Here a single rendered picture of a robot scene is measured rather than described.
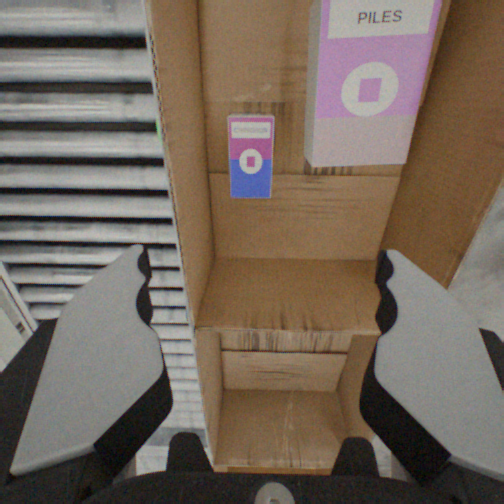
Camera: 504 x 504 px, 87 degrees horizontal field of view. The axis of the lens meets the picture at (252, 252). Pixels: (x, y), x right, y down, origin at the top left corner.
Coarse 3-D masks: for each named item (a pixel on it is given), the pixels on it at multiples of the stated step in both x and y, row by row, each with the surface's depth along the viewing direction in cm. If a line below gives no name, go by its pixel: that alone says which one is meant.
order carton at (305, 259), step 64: (192, 0) 28; (256, 0) 29; (448, 0) 29; (192, 64) 29; (256, 64) 32; (448, 64) 29; (192, 128) 30; (448, 128) 29; (192, 192) 31; (320, 192) 40; (384, 192) 40; (448, 192) 29; (192, 256) 31; (256, 256) 47; (320, 256) 46; (448, 256) 29; (192, 320) 32; (256, 320) 34; (320, 320) 34
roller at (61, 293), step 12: (24, 288) 71; (36, 288) 72; (48, 288) 72; (60, 288) 72; (72, 288) 72; (156, 288) 72; (168, 288) 72; (180, 288) 72; (24, 300) 72; (36, 300) 72; (48, 300) 72; (60, 300) 72; (156, 300) 71; (168, 300) 71; (180, 300) 71
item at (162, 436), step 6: (156, 432) 106; (162, 432) 106; (168, 432) 106; (174, 432) 106; (192, 432) 106; (198, 432) 106; (204, 432) 106; (150, 438) 104; (156, 438) 104; (162, 438) 104; (168, 438) 104; (204, 438) 104; (144, 444) 102; (150, 444) 102; (156, 444) 102; (162, 444) 102; (168, 444) 102; (204, 444) 102
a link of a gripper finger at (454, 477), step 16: (496, 336) 7; (496, 352) 7; (496, 368) 6; (448, 464) 5; (432, 480) 5; (448, 480) 5; (464, 480) 4; (480, 480) 4; (496, 480) 4; (448, 496) 5; (464, 496) 4; (480, 496) 4; (496, 496) 4
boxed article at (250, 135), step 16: (240, 128) 32; (256, 128) 32; (272, 128) 32; (240, 144) 33; (256, 144) 33; (272, 144) 33; (240, 160) 34; (256, 160) 34; (240, 176) 35; (256, 176) 35; (240, 192) 36; (256, 192) 36
